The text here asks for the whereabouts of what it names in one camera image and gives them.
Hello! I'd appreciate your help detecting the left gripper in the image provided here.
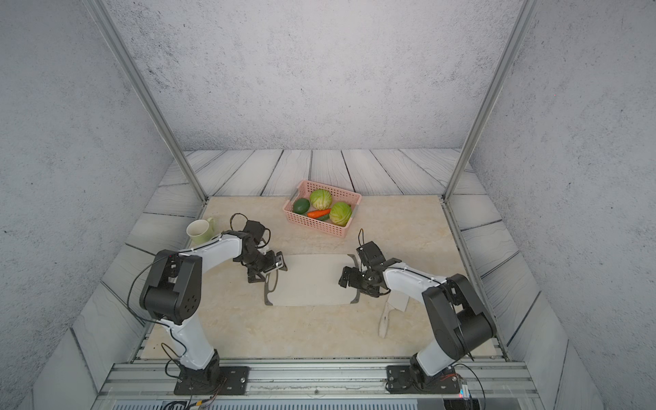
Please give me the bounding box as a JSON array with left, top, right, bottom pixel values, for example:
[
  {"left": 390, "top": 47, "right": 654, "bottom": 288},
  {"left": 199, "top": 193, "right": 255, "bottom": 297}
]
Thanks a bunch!
[{"left": 241, "top": 249, "right": 290, "bottom": 283}]

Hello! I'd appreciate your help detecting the white plastic knife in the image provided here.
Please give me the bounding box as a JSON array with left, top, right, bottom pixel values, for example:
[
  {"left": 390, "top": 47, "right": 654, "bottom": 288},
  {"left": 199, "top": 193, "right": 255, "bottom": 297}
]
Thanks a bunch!
[{"left": 379, "top": 292, "right": 409, "bottom": 338}]

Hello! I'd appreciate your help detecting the white cutting board grey rim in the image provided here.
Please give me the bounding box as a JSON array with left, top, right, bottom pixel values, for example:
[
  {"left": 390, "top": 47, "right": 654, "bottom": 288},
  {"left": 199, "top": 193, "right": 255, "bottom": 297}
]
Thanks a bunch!
[{"left": 264, "top": 255, "right": 360, "bottom": 307}]

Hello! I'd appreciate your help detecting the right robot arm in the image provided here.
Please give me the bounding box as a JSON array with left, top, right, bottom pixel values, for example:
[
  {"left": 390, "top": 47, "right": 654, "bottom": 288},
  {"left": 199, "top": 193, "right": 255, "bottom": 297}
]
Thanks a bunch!
[{"left": 338, "top": 258, "right": 497, "bottom": 382}]

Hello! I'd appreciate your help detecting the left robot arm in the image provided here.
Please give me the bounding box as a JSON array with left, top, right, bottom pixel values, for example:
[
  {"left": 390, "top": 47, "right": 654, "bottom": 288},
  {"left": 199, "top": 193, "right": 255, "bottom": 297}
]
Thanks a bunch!
[{"left": 139, "top": 220, "right": 287, "bottom": 371}]

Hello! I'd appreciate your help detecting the light green mug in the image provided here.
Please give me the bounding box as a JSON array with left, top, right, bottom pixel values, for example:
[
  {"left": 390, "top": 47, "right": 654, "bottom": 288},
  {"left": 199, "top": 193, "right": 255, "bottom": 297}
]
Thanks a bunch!
[{"left": 186, "top": 217, "right": 215, "bottom": 245}]

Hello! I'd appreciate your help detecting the green avocado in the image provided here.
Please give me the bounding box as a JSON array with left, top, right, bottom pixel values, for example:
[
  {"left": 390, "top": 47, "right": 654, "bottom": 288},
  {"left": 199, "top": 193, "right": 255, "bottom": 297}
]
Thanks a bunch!
[{"left": 292, "top": 197, "right": 311, "bottom": 215}]

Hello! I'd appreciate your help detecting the orange carrot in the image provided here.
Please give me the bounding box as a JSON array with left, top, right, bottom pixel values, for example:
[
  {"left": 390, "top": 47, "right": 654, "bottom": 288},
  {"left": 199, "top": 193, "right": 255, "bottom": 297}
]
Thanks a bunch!
[{"left": 306, "top": 208, "right": 331, "bottom": 219}]

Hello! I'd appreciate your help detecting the right green cabbage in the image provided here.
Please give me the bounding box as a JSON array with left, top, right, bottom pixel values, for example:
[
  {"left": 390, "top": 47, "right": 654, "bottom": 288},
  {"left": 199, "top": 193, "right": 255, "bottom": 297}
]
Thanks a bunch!
[{"left": 329, "top": 202, "right": 353, "bottom": 227}]

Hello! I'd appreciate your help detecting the green cabbage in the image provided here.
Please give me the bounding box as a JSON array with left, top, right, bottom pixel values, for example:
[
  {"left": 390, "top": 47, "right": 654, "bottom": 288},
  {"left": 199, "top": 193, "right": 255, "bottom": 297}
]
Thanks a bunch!
[
  {"left": 309, "top": 189, "right": 333, "bottom": 210},
  {"left": 329, "top": 202, "right": 353, "bottom": 227}
]

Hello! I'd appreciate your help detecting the pink plastic basket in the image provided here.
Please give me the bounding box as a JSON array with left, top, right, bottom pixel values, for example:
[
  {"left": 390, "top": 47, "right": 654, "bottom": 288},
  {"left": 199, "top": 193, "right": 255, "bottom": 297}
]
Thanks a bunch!
[{"left": 283, "top": 180, "right": 362, "bottom": 238}]

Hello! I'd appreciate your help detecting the left green cabbage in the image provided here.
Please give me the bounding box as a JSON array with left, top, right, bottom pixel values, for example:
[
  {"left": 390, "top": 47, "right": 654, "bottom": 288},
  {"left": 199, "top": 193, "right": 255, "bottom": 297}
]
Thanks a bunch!
[{"left": 309, "top": 189, "right": 333, "bottom": 210}]

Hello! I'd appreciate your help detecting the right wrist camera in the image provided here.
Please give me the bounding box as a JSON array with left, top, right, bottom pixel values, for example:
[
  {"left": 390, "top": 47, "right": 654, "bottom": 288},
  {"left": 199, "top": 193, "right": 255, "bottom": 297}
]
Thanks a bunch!
[{"left": 356, "top": 241, "right": 386, "bottom": 268}]

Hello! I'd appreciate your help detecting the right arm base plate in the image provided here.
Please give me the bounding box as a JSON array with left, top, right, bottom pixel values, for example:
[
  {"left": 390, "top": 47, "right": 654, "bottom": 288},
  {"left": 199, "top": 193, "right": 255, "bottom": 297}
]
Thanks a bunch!
[{"left": 385, "top": 365, "right": 462, "bottom": 395}]

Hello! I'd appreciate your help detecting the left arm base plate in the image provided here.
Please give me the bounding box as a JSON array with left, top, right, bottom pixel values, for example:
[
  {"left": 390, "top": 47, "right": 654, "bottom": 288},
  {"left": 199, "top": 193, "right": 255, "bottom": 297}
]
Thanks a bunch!
[{"left": 174, "top": 367, "right": 250, "bottom": 396}]

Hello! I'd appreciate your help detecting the aluminium mounting rail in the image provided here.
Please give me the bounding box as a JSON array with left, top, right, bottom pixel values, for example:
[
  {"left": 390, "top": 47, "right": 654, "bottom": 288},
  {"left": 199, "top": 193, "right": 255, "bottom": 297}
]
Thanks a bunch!
[{"left": 97, "top": 357, "right": 543, "bottom": 409}]

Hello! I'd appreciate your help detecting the left metal frame post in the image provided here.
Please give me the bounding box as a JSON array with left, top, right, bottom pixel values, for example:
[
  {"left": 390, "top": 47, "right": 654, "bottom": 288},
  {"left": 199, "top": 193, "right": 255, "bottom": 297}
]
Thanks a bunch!
[{"left": 84, "top": 0, "right": 208, "bottom": 204}]

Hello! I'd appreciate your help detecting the metal frame post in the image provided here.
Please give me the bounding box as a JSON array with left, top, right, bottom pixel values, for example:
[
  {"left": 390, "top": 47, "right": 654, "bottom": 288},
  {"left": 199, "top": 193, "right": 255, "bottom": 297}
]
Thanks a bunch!
[
  {"left": 84, "top": 0, "right": 208, "bottom": 204},
  {"left": 442, "top": 0, "right": 539, "bottom": 203}
]

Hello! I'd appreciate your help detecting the right metal frame post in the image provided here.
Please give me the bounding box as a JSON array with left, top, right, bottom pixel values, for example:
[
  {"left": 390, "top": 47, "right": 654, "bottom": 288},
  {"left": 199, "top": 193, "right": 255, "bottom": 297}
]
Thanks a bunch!
[{"left": 442, "top": 0, "right": 539, "bottom": 203}]

